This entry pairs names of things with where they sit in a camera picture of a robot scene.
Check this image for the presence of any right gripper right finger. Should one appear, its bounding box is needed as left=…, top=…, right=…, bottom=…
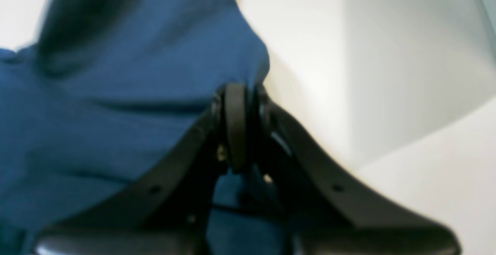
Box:
left=253, top=86, right=461, bottom=255

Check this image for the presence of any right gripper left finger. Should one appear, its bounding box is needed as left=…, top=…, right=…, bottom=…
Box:
left=33, top=84, right=247, bottom=255

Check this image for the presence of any dark blue T-shirt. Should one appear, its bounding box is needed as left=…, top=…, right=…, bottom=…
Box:
left=1, top=0, right=291, bottom=255

